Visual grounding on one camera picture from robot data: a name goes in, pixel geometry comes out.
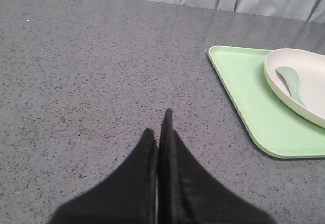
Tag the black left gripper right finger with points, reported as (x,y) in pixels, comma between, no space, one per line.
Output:
(187,193)

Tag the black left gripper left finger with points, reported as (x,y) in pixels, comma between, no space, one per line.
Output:
(125,196)

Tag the cream round plate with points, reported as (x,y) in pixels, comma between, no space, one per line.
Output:
(310,69)

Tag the light green serving tray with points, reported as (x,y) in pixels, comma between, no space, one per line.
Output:
(274,128)

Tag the sage green plastic spoon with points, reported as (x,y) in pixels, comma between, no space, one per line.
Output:
(291,80)

